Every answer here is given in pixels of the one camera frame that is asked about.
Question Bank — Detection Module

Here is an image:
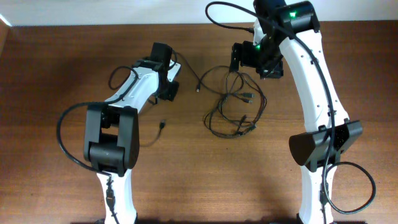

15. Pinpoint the black cable bundle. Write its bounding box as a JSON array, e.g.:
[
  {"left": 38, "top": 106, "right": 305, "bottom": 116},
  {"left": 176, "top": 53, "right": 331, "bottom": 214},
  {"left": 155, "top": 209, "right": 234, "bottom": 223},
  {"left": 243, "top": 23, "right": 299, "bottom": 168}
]
[{"left": 195, "top": 65, "right": 268, "bottom": 139}]

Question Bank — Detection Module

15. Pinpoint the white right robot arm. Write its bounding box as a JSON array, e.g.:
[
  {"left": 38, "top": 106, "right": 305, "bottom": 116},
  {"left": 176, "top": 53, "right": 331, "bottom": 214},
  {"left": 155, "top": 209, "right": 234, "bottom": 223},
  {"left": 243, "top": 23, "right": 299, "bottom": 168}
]
[{"left": 230, "top": 1, "right": 363, "bottom": 223}]

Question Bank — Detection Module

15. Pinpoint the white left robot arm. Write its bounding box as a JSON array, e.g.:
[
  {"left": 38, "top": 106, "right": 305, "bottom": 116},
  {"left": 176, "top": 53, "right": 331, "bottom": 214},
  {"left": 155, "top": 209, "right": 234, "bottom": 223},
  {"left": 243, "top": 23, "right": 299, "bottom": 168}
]
[{"left": 83, "top": 42, "right": 181, "bottom": 223}]

